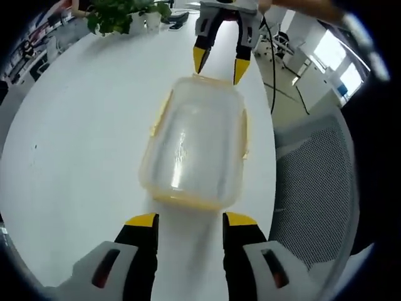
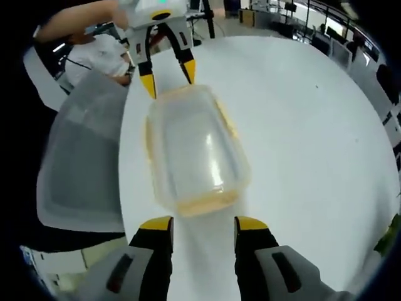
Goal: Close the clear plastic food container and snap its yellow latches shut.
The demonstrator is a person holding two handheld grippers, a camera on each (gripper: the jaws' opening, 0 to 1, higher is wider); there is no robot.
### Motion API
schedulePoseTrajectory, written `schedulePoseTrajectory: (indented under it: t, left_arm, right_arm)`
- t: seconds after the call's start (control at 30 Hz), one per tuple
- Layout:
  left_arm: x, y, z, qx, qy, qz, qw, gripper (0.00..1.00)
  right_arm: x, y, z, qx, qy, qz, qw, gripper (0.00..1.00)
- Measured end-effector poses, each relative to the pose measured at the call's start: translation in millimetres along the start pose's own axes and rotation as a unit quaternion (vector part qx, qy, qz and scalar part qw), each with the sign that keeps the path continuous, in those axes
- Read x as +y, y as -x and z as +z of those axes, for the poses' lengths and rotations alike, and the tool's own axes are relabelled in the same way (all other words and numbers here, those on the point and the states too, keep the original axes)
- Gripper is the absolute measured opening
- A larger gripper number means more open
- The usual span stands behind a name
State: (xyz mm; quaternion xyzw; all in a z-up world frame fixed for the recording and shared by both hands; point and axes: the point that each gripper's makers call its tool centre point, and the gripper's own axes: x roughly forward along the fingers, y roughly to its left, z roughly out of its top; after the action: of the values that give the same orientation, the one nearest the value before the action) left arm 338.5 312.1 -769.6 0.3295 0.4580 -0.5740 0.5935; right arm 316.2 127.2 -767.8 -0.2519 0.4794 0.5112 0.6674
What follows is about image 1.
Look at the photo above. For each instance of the clear container with yellow buckles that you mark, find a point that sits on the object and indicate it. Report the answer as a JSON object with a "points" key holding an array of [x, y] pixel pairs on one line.
{"points": [[200, 141]]}

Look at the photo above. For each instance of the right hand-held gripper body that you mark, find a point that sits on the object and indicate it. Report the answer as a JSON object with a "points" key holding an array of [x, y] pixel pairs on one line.
{"points": [[232, 4]]}

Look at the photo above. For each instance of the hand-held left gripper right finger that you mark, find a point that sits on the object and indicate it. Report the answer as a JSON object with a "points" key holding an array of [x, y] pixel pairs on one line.
{"points": [[241, 251]]}

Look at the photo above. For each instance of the small black desk device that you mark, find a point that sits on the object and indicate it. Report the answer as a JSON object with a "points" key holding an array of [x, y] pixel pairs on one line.
{"points": [[178, 22]]}

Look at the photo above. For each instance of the white mesh office chair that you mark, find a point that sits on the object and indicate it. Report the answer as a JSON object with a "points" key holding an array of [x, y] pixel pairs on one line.
{"points": [[313, 188]]}

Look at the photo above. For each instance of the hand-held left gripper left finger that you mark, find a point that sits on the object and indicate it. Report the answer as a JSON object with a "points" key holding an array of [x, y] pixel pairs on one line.
{"points": [[138, 251]]}

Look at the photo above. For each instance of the green potted plant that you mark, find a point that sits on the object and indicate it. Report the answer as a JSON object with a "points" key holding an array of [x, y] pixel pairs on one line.
{"points": [[112, 15]]}

